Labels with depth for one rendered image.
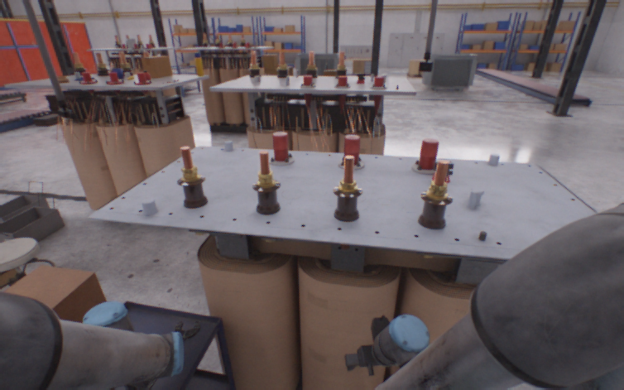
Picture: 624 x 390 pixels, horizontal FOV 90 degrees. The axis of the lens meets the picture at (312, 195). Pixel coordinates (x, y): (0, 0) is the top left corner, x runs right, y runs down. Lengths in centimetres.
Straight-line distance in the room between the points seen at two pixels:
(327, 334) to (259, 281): 36
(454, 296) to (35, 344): 115
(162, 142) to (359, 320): 254
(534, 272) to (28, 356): 44
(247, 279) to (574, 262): 111
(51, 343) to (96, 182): 364
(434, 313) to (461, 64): 1235
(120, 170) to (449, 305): 321
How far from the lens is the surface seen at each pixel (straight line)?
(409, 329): 86
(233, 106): 698
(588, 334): 35
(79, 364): 47
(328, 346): 147
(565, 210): 136
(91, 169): 394
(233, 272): 130
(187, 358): 133
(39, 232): 436
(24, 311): 38
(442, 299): 126
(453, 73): 1338
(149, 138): 332
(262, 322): 146
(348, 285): 122
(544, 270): 35
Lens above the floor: 190
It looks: 27 degrees down
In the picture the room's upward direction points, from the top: straight up
